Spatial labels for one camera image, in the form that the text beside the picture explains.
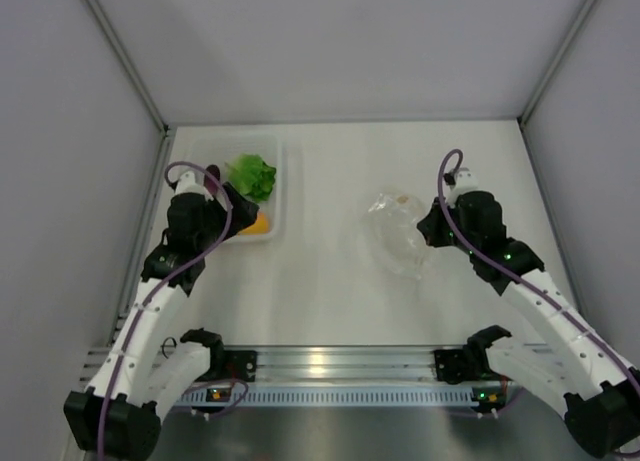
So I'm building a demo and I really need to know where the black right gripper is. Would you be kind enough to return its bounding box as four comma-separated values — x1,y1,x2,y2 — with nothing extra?
419,195,480,256

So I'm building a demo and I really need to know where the yellow orange fake fruit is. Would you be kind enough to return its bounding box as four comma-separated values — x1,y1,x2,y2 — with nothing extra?
239,211,271,236

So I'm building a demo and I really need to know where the green fake lettuce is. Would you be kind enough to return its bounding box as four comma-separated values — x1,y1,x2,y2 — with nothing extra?
225,154,277,203

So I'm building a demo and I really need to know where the clear polka dot zip bag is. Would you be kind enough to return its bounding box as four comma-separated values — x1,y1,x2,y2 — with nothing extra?
362,186,429,280

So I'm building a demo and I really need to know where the purple fake eggplant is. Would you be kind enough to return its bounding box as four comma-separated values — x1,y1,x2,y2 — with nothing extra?
203,164,221,197

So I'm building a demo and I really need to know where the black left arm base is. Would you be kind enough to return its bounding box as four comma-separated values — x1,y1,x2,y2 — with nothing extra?
197,350,258,382

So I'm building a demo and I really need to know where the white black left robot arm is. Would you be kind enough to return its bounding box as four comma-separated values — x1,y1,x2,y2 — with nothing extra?
63,181,259,460

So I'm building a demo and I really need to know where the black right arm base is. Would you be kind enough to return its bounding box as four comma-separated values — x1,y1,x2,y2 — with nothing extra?
433,347,500,385

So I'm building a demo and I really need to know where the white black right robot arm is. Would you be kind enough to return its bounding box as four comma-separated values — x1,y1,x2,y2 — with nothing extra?
417,190,639,460

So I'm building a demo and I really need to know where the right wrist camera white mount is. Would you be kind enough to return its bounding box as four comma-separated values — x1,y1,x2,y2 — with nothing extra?
444,168,479,207

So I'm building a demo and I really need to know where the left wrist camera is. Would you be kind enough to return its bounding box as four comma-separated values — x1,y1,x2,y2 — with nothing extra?
174,170,212,200

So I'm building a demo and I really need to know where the aluminium front rail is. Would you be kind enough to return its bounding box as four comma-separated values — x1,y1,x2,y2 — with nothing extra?
79,344,626,385

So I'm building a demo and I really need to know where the white slotted cable duct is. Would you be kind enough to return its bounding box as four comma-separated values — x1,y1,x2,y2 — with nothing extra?
176,386,501,408

